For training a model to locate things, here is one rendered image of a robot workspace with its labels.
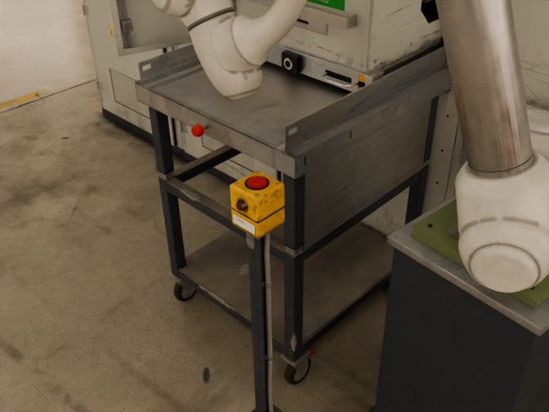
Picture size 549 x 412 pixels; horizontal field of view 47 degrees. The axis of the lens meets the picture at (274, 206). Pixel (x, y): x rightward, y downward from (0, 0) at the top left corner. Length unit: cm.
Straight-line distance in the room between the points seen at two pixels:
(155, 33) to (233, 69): 90
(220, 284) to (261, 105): 69
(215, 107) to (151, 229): 110
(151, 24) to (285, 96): 58
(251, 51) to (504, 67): 49
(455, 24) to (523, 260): 37
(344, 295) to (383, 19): 88
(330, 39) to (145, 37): 66
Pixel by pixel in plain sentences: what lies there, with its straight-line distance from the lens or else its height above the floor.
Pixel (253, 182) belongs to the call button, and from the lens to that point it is 125.
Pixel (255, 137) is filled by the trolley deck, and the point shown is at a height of 85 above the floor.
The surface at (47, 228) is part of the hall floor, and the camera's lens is 282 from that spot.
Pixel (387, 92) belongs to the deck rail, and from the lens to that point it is 173.
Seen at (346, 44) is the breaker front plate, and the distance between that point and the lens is 170.
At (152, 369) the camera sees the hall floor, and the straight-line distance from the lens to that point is 213.
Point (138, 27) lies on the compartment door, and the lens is 210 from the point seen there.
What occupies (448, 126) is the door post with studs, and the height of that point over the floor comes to 67.
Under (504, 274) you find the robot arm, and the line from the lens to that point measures 106.
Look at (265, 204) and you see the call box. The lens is 123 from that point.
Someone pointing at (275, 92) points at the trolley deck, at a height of 85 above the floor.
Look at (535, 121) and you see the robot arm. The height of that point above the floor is 105.
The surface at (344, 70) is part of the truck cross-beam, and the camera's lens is 171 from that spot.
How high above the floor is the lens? 158
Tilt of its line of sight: 35 degrees down
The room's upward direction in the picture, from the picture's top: 1 degrees counter-clockwise
